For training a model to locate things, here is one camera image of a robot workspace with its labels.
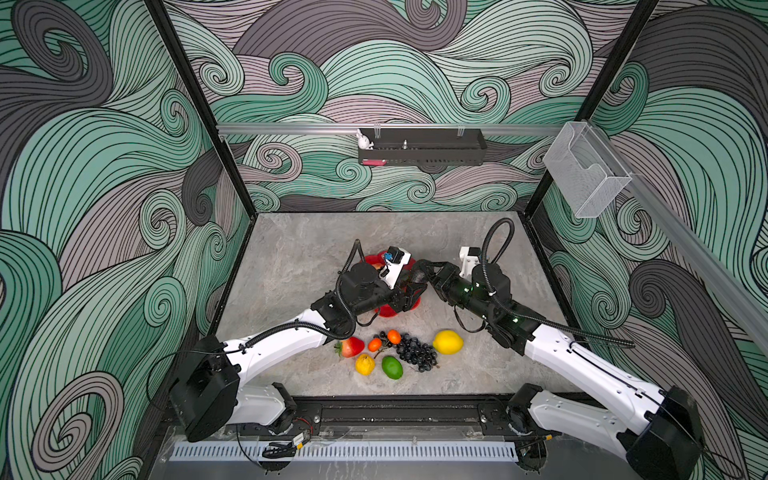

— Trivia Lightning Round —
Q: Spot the red flower-shaped fruit bowl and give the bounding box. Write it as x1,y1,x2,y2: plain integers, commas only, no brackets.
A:
365,251,427,318

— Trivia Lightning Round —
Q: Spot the red fake mango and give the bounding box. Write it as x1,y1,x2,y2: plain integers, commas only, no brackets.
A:
334,337,366,358

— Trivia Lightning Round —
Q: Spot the large yellow fake lemon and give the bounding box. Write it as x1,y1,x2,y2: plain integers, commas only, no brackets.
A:
432,330,464,355

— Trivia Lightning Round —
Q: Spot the green fake lime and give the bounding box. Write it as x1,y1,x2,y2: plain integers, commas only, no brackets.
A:
381,356,404,380

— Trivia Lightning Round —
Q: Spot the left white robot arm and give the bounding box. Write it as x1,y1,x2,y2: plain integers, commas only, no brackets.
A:
170,262,427,442

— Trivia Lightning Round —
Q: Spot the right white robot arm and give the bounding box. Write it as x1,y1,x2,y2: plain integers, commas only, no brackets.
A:
413,260,703,479

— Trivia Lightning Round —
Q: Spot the small orange fake tangerine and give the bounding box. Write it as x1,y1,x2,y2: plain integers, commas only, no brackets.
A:
368,338,383,352

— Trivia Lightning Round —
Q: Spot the small yellow fake lemon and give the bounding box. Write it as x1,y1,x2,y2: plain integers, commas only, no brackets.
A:
355,354,376,376

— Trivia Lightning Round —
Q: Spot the dark fake grape bunch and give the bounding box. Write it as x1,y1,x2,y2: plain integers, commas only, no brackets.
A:
395,336,438,372

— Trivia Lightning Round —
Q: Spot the left black cable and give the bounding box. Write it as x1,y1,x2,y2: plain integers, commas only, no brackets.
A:
239,238,367,349

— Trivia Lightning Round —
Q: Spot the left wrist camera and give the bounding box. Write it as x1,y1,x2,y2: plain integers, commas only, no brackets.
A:
379,246,412,290

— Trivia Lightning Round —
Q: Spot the right black cable loop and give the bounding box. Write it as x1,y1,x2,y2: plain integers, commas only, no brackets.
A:
478,217,636,350

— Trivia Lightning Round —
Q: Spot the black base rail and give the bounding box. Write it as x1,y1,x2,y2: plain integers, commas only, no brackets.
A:
283,384,540,437

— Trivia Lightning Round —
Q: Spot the black wall shelf tray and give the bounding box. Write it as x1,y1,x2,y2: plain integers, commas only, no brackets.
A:
358,129,488,169

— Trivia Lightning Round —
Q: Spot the clear plastic wall bin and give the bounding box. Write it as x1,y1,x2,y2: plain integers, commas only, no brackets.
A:
544,121,631,219

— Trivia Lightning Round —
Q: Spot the white slotted cable duct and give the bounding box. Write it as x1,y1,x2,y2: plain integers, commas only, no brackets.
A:
170,440,518,463

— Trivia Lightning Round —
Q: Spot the aluminium wall rail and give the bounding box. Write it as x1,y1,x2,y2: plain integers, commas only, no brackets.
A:
216,122,563,137

